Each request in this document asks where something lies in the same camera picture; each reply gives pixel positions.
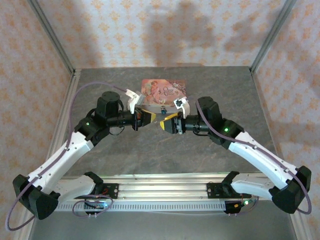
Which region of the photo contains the black base electronics bracket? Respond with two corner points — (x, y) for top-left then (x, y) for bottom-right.
(223, 198), (258, 216)
(83, 199), (112, 218)

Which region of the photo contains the pink illustrated tin box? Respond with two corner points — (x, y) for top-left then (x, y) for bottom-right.
(140, 78), (188, 113)

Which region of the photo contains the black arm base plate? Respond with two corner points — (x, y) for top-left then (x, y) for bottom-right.
(206, 182), (232, 200)
(99, 183), (120, 200)

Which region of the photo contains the white slotted cable duct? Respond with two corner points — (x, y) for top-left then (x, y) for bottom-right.
(56, 201), (227, 213)

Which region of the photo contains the aluminium frame post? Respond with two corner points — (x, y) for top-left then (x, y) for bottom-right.
(249, 0), (298, 74)
(26, 0), (77, 76)

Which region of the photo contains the aluminium table side rail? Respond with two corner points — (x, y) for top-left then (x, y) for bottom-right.
(249, 67), (307, 240)
(18, 69), (82, 240)

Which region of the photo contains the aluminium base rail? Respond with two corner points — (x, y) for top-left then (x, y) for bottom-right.
(57, 172), (283, 201)

